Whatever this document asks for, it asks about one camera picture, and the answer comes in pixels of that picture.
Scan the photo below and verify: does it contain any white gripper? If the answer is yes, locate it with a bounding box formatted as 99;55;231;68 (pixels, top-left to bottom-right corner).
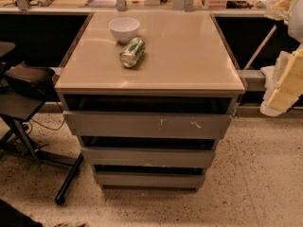
260;49;303;116

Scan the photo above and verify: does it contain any grey top drawer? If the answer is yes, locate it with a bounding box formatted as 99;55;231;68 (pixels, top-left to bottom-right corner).
63;111;231;139

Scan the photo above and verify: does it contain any grey drawer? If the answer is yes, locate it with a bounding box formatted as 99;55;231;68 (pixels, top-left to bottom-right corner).
81;148;215;167
93;173;205;188
63;111;231;139

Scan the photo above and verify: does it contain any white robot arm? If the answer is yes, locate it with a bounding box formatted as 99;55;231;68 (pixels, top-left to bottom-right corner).
260;0;303;116

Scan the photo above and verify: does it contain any grey drawer cabinet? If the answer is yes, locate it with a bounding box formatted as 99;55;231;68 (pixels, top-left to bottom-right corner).
54;10;246;194

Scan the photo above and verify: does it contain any grey bottom drawer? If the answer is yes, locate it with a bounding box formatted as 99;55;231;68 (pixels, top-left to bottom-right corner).
93;173;205;188

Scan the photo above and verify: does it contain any grey middle drawer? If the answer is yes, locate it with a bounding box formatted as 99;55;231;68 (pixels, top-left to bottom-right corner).
81;148;215;167

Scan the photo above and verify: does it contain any white stick with black tip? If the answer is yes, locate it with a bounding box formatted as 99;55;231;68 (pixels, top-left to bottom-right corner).
243;25;276;70

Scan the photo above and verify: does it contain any green soda can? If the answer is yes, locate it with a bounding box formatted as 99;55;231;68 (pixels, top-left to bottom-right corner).
119;37;146;68

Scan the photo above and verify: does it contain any white bowl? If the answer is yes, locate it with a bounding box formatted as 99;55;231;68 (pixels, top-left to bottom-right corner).
108;18;140;44

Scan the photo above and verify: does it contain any black bag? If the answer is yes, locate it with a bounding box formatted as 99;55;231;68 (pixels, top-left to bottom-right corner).
4;62;55;99

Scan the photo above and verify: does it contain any black side table stand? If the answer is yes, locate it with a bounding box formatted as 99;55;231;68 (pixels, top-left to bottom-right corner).
0;41;85;206

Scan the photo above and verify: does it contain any black floor cable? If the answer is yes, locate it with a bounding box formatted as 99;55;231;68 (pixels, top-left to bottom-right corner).
18;101;66;134

